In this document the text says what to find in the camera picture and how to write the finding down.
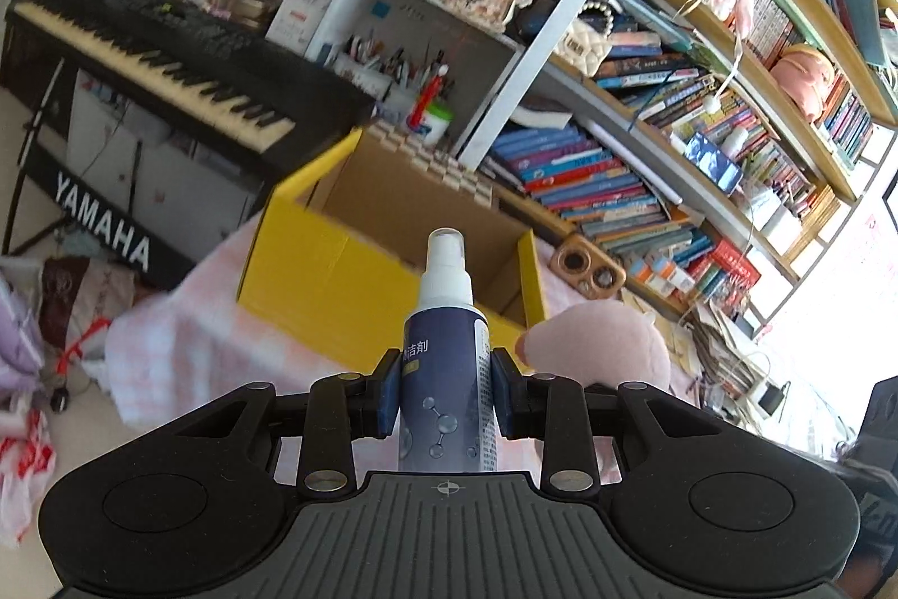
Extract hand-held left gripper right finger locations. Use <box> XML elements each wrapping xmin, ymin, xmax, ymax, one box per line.
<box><xmin>489</xmin><ymin>347</ymin><xmax>717</xmax><ymax>494</ymax></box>

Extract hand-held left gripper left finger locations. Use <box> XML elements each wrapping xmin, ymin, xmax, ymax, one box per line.
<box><xmin>168</xmin><ymin>348</ymin><xmax>406</xmax><ymax>498</ymax></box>

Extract navy spray bottle white cap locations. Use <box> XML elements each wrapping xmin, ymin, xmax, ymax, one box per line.
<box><xmin>396</xmin><ymin>227</ymin><xmax>501</xmax><ymax>474</ymax></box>

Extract yellow cardboard box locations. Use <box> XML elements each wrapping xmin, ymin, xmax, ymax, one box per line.
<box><xmin>235</xmin><ymin>126</ymin><xmax>549</xmax><ymax>373</ymax></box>

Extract orange and white medicine boxes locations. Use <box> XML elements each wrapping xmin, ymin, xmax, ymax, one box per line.
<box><xmin>626</xmin><ymin>254</ymin><xmax>690</xmax><ymax>300</ymax></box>

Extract row of blue books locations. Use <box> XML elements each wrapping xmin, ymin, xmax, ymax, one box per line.
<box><xmin>484</xmin><ymin>125</ymin><xmax>704</xmax><ymax>264</ymax></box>

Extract pink checked tablecloth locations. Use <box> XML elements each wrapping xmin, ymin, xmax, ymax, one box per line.
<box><xmin>105</xmin><ymin>204</ymin><xmax>703</xmax><ymax>435</ymax></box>

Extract thick red books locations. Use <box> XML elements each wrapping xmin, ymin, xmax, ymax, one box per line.
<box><xmin>686</xmin><ymin>240</ymin><xmax>763</xmax><ymax>307</ymax></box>

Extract white jar green label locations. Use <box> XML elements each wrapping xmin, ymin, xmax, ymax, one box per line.
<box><xmin>413</xmin><ymin>103</ymin><xmax>455</xmax><ymax>149</ymax></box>

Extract red tube bottle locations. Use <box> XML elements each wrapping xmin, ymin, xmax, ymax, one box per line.
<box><xmin>406</xmin><ymin>65</ymin><xmax>451</xmax><ymax>135</ymax></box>

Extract smartphone with lit screen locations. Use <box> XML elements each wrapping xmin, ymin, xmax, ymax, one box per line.
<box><xmin>683</xmin><ymin>131</ymin><xmax>745</xmax><ymax>195</ymax></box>

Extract white desk organiser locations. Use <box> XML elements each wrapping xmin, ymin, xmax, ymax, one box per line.
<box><xmin>749</xmin><ymin>176</ymin><xmax>802</xmax><ymax>250</ymax></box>

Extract brown cloth bag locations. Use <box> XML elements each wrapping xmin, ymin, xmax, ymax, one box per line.
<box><xmin>38</xmin><ymin>254</ymin><xmax>136</xmax><ymax>349</ymax></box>

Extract pen holder with pens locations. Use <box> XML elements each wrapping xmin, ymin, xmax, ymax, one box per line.
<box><xmin>335</xmin><ymin>29</ymin><xmax>416</xmax><ymax>96</ymax></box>

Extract black keyboard stand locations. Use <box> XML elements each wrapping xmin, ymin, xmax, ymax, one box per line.
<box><xmin>0</xmin><ymin>53</ymin><xmax>283</xmax><ymax>292</ymax></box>

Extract row of colourful paperback books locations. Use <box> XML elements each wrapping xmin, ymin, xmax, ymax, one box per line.
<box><xmin>595</xmin><ymin>36</ymin><xmax>837</xmax><ymax>222</ymax></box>

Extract white quilted handbag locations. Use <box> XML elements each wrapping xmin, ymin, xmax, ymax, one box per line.
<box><xmin>557</xmin><ymin>0</ymin><xmax>622</xmax><ymax>76</ymax></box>

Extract red and white plastic bag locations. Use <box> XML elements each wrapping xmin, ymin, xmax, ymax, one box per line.
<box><xmin>0</xmin><ymin>408</ymin><xmax>58</xmax><ymax>545</ymax></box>

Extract purple bag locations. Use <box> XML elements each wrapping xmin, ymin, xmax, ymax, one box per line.
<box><xmin>0</xmin><ymin>275</ymin><xmax>52</xmax><ymax>398</ymax></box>

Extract white shelf unit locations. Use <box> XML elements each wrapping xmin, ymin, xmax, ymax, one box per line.
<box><xmin>105</xmin><ymin>0</ymin><xmax>524</xmax><ymax>152</ymax></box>

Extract wooden bookshelf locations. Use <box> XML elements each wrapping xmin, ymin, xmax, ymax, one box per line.
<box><xmin>459</xmin><ymin>0</ymin><xmax>898</xmax><ymax>307</ymax></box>

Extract black electronic keyboard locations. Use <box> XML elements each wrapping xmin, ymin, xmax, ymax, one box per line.
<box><xmin>6</xmin><ymin>0</ymin><xmax>378</xmax><ymax>173</ymax></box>

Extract row of thin books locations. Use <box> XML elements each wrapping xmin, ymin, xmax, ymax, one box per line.
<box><xmin>742</xmin><ymin>0</ymin><xmax>878</xmax><ymax>159</ymax></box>

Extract pink plush pig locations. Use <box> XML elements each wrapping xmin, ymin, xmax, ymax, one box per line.
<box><xmin>769</xmin><ymin>44</ymin><xmax>837</xmax><ymax>124</ymax></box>

